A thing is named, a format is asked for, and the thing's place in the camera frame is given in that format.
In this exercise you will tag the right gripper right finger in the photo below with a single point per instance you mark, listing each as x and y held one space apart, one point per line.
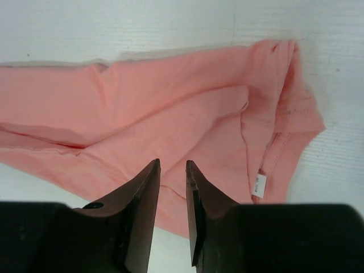
226 236

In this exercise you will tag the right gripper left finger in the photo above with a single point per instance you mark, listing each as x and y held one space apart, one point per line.
111 234

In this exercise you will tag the salmon pink t shirt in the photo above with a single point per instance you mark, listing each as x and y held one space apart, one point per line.
242 114

